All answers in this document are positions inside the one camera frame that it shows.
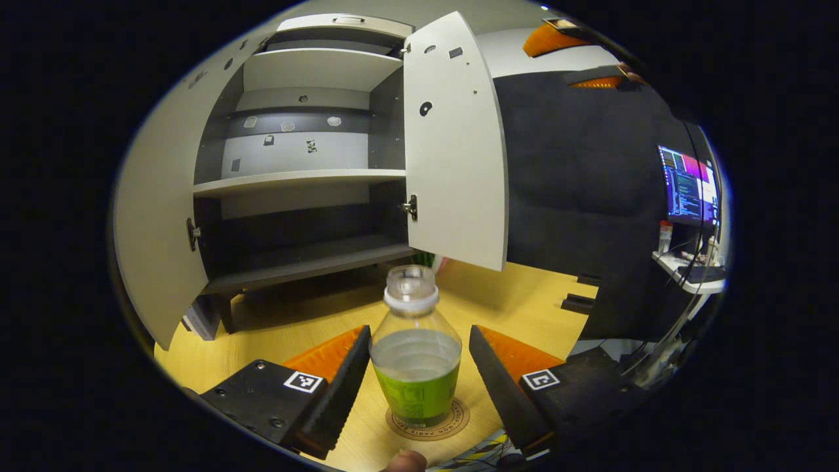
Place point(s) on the round brown coaster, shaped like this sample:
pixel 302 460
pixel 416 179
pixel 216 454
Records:
pixel 459 419

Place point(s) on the green and white toy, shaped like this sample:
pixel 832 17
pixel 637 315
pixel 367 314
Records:
pixel 426 259

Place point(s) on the white cabinet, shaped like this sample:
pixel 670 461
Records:
pixel 295 183

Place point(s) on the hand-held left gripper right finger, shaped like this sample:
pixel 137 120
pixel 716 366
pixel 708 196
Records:
pixel 508 400

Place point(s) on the white cabinet door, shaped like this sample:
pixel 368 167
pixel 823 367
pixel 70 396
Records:
pixel 452 164
pixel 157 229

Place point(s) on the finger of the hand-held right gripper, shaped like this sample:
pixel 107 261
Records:
pixel 550 40
pixel 600 77

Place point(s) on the light blue book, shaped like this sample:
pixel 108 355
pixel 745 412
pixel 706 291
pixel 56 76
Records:
pixel 196 324

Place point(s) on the white bottle red cap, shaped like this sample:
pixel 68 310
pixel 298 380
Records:
pixel 665 239

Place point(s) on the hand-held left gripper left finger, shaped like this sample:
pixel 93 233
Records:
pixel 337 400

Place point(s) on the white cabinet drawer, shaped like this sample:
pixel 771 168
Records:
pixel 341 25

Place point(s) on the black backdrop cloth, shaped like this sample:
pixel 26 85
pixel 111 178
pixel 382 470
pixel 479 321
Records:
pixel 577 183

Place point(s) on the white side shelf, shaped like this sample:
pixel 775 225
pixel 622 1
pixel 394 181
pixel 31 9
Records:
pixel 688 282

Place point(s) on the black block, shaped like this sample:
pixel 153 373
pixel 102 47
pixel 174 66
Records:
pixel 588 280
pixel 578 303

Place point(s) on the yellow black striped object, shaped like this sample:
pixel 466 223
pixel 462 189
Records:
pixel 482 453

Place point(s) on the green label bottle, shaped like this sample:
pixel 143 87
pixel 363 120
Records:
pixel 416 367

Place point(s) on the computer monitor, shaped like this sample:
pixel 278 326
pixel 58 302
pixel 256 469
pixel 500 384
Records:
pixel 687 187

